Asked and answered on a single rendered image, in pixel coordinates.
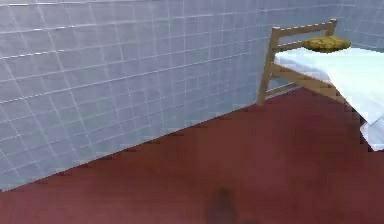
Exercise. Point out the yellow patterned pillow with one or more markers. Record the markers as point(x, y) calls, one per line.
point(326, 43)

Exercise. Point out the wooden bed with white sheet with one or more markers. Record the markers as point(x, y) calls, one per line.
point(353, 73)

